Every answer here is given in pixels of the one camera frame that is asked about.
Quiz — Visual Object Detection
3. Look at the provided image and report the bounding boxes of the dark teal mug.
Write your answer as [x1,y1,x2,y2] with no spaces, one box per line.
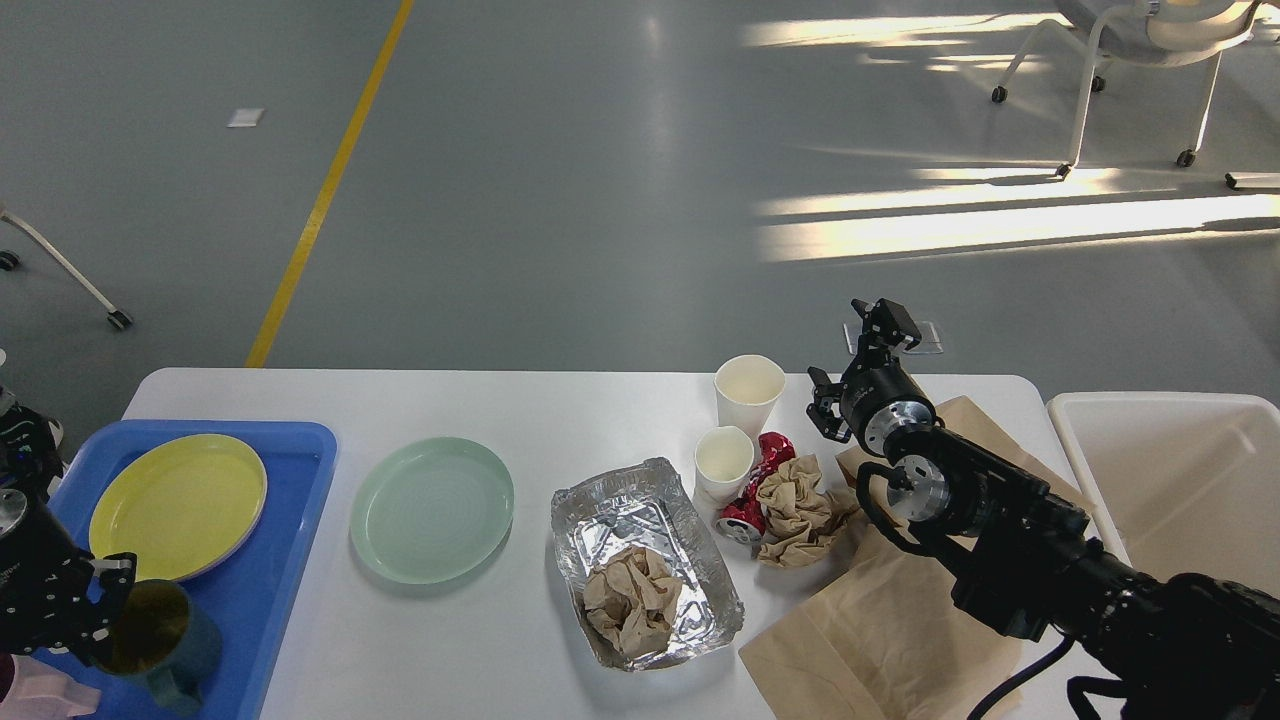
[93,579,221,717]

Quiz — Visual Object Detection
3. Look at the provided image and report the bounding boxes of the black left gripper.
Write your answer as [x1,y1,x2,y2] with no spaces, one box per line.
[1,488,138,667]

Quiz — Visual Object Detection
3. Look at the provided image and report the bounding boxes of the brown paper bag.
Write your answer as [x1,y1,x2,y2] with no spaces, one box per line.
[739,395,1100,720]

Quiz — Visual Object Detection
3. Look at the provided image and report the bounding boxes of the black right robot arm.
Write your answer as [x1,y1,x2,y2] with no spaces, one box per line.
[806,299,1279,719]

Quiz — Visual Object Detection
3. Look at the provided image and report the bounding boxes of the light green plate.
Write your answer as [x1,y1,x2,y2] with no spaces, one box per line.
[349,436,515,585]

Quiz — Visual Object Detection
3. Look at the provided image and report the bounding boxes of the white chair on castors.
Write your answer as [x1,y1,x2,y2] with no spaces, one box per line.
[989,1,1263,181]

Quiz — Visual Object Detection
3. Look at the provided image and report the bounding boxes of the aluminium foil tray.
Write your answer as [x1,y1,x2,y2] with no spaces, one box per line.
[550,457,745,673]

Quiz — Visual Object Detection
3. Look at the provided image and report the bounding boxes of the blue plastic tray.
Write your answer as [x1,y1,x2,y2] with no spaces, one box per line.
[51,420,337,719]

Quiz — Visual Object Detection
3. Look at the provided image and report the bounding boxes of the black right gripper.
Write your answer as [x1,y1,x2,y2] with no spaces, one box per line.
[806,299,934,454]

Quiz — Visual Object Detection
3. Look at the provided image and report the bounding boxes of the crumpled brown paper ball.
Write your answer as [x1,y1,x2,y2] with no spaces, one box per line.
[756,454,860,569]

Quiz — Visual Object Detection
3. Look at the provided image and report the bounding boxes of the pink mug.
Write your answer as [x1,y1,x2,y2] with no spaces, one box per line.
[1,653,102,719]

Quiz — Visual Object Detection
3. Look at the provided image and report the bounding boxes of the white plastic bin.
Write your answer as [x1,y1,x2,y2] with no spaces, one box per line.
[1047,391,1279,594]

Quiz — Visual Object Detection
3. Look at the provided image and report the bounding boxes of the crushed red soda can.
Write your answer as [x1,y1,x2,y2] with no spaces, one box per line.
[714,432,796,547]

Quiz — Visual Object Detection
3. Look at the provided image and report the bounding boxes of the crumpled brown paper in tray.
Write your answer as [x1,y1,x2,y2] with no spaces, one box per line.
[582,546,685,659]

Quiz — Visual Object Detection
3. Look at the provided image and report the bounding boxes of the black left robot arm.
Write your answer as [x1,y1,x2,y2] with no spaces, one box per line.
[1,389,138,666]

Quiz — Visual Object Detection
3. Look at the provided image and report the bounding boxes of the tall white paper cup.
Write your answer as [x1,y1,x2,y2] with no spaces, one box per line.
[713,354,786,439]

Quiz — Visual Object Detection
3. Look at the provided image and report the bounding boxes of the small white paper cup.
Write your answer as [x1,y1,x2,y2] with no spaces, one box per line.
[694,427,755,505]

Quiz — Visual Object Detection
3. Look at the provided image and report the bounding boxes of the yellow plate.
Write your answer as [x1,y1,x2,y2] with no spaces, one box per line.
[88,433,269,582]

